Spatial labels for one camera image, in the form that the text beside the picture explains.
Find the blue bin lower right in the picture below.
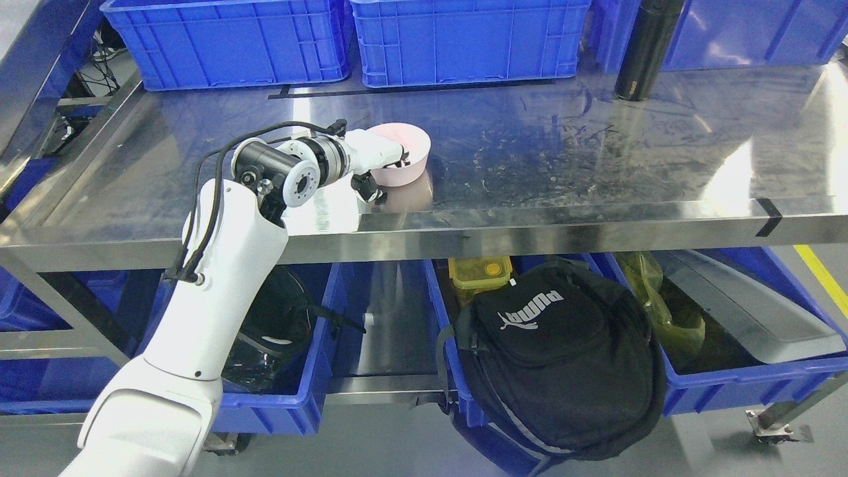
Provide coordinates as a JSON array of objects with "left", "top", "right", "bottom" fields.
[{"left": 603, "top": 248, "right": 846, "bottom": 415}]

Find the yellow plastic bag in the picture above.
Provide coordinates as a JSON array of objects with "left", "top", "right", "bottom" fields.
[{"left": 613, "top": 252, "right": 706, "bottom": 368}]

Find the blue crate top right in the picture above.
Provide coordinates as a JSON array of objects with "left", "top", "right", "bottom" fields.
[{"left": 584, "top": 1, "right": 847, "bottom": 74}]

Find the blue crate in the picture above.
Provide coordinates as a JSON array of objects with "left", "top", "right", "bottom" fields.
[
  {"left": 584, "top": 1, "right": 847, "bottom": 74},
  {"left": 351, "top": 1, "right": 591, "bottom": 88},
  {"left": 100, "top": 1, "right": 354, "bottom": 91}
]

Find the yellow food container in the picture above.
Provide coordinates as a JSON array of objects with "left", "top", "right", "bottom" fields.
[{"left": 447, "top": 256, "right": 513, "bottom": 293}]

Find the black thermos bottle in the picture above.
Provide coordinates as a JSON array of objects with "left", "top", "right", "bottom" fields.
[{"left": 615, "top": 1, "right": 685, "bottom": 101}]

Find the blue bin lower middle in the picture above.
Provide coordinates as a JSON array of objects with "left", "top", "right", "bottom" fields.
[{"left": 424, "top": 255, "right": 604, "bottom": 428}]

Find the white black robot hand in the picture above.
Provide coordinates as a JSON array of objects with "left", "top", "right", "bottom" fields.
[{"left": 342, "top": 129, "right": 403, "bottom": 203}]

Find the blue bin lower left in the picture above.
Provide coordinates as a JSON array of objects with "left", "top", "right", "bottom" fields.
[{"left": 132, "top": 262, "right": 340, "bottom": 437}]

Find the steel table frame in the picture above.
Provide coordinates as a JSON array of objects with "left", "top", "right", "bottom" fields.
[{"left": 0, "top": 0, "right": 848, "bottom": 445}]

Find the grey flat panel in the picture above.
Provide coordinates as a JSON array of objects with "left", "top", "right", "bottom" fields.
[{"left": 653, "top": 250, "right": 846, "bottom": 364}]

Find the blue bin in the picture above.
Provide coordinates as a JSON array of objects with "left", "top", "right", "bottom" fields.
[
  {"left": 424, "top": 255, "right": 604, "bottom": 428},
  {"left": 132, "top": 262, "right": 340, "bottom": 437},
  {"left": 603, "top": 248, "right": 846, "bottom": 415}
]

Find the black helmet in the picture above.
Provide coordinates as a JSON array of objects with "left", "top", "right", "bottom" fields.
[{"left": 222, "top": 266, "right": 366, "bottom": 394}]

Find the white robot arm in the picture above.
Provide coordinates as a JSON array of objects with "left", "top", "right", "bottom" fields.
[{"left": 62, "top": 119, "right": 351, "bottom": 476}]

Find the black Puma backpack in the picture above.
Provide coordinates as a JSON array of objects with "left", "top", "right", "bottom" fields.
[{"left": 416, "top": 258, "right": 666, "bottom": 476}]

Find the pink bowl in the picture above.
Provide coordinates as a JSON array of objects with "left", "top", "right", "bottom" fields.
[{"left": 368, "top": 122, "right": 432, "bottom": 187}]

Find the blue crate top left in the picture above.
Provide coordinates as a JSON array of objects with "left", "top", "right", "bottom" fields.
[{"left": 100, "top": 1, "right": 354, "bottom": 91}]

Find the blue crate top middle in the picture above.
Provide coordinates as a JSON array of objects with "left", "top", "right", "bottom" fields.
[{"left": 351, "top": 1, "right": 591, "bottom": 88}]

